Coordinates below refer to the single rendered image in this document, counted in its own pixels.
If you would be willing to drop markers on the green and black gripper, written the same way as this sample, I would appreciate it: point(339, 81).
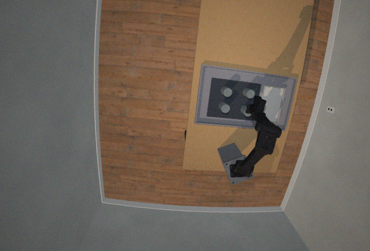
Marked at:
point(248, 110)

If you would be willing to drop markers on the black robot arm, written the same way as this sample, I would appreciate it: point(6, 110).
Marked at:
point(265, 143)

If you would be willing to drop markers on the clear glass jar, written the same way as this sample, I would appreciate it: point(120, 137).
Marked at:
point(243, 109)
point(224, 107)
point(226, 91)
point(248, 93)

